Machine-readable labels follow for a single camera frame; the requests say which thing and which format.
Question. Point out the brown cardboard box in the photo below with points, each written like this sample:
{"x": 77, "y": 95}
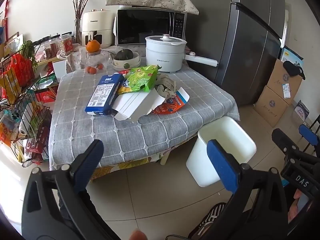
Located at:
{"x": 277, "y": 82}
{"x": 271, "y": 107}

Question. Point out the glass pot lid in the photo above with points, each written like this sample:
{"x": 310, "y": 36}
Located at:
{"x": 165, "y": 39}

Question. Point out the white plastic bin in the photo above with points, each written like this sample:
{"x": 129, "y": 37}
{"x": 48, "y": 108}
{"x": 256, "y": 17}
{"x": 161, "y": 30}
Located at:
{"x": 225, "y": 135}

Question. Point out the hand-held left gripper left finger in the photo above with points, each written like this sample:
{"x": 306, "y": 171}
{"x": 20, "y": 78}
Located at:
{"x": 86, "y": 165}

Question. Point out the person's right hand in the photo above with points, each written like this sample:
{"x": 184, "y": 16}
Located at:
{"x": 297, "y": 205}

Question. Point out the green herbs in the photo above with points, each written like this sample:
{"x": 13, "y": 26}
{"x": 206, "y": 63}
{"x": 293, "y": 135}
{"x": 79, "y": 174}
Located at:
{"x": 28, "y": 48}

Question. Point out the large orange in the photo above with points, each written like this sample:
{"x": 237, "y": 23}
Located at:
{"x": 93, "y": 46}

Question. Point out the small tangerine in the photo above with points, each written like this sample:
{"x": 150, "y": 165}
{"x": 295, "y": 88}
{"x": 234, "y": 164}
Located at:
{"x": 89, "y": 69}
{"x": 100, "y": 66}
{"x": 93, "y": 71}

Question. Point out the white wall pipe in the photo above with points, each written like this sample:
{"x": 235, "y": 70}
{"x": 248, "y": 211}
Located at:
{"x": 287, "y": 22}

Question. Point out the clear glass jar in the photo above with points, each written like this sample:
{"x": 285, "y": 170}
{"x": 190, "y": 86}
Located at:
{"x": 96, "y": 60}

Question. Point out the bare dry branches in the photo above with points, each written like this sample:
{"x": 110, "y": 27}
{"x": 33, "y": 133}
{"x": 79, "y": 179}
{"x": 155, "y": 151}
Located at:
{"x": 81, "y": 2}

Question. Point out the black cap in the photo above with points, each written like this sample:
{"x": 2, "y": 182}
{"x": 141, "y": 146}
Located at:
{"x": 295, "y": 70}

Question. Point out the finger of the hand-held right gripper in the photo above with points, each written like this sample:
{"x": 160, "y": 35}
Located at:
{"x": 282, "y": 140}
{"x": 308, "y": 133}

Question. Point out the glass vase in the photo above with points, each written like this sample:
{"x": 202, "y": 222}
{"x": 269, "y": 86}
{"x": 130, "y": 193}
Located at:
{"x": 78, "y": 32}

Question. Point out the white electric pot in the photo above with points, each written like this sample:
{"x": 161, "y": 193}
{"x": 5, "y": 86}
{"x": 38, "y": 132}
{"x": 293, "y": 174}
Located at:
{"x": 162, "y": 57}

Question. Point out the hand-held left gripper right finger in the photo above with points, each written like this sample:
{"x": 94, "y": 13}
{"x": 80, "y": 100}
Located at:
{"x": 222, "y": 165}

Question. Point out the red plastic bag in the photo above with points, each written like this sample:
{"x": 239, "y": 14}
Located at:
{"x": 22, "y": 67}

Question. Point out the white square container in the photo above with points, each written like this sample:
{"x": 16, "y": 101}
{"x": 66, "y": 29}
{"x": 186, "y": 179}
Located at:
{"x": 59, "y": 68}

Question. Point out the white cardboard box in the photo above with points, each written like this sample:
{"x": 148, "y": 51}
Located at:
{"x": 135, "y": 105}

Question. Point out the cream air fryer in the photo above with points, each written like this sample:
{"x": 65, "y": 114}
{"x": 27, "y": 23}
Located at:
{"x": 97, "y": 22}

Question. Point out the grey refrigerator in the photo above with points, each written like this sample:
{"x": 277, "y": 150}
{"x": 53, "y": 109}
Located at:
{"x": 225, "y": 42}

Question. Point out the dark green pumpkin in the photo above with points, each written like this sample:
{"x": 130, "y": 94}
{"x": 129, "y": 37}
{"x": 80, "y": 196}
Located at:
{"x": 123, "y": 54}

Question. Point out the orange blue carton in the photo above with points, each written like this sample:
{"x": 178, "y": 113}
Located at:
{"x": 172, "y": 105}

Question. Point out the black white striped slipper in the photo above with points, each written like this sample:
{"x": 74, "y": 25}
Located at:
{"x": 212, "y": 217}

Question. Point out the person's left hand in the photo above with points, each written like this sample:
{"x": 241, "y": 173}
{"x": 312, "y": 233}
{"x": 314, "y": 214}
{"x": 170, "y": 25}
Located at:
{"x": 138, "y": 235}

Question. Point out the black microwave oven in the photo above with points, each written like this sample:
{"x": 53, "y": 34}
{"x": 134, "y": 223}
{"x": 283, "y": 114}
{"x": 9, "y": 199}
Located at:
{"x": 145, "y": 27}

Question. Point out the purple white bag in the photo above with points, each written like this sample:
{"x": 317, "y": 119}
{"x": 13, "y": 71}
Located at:
{"x": 301, "y": 112}

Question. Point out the blue printed box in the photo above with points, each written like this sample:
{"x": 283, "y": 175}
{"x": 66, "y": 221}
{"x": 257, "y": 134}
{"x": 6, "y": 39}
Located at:
{"x": 292, "y": 55}

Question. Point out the green snack bag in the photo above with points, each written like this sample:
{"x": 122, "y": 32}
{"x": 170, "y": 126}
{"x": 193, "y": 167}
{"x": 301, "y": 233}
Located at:
{"x": 140, "y": 78}

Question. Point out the blue milk carton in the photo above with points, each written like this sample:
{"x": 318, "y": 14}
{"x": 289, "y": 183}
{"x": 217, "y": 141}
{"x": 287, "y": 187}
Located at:
{"x": 102, "y": 95}

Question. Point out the white bowl with dark fruit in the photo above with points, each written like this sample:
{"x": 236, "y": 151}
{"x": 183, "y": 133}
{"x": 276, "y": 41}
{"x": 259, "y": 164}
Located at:
{"x": 126, "y": 63}

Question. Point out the grey checked tablecloth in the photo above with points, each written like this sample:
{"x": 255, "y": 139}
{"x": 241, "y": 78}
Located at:
{"x": 100, "y": 130}

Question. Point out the brown paper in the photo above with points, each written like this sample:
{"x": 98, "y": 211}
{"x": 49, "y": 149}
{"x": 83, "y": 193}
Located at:
{"x": 166, "y": 82}

